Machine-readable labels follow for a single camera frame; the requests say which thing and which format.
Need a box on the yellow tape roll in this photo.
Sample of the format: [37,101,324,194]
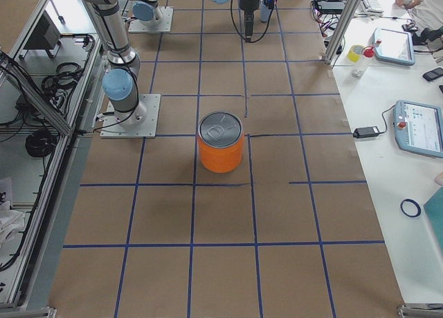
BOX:
[347,44,365,63]

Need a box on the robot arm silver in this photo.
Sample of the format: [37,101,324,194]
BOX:
[132,0,163,24]
[82,0,230,138]

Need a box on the light blue cup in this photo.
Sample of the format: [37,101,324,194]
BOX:
[260,1,271,23]

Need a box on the black smartphone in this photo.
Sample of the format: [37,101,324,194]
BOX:
[422,67,443,82]

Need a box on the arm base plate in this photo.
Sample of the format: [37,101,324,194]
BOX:
[129,2,174,33]
[100,94,161,139]

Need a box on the blue tape ring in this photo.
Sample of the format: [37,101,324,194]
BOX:
[400,199,422,218]

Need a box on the teach pendant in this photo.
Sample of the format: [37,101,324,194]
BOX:
[372,28,415,66]
[393,100,442,158]

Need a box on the aluminium frame post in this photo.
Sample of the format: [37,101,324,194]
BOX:
[323,0,361,64]

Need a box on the far teach pendant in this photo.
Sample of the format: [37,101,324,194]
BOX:
[372,28,415,66]

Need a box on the large orange can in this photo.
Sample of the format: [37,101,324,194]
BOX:
[198,111,244,173]

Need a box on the black power adapter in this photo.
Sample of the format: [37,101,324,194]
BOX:
[352,126,380,139]

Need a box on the teal board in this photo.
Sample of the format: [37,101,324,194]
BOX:
[424,187,443,248]

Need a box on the near teach pendant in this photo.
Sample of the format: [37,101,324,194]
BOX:
[393,100,442,158]

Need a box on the seated person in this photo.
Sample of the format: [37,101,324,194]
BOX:
[395,0,442,32]

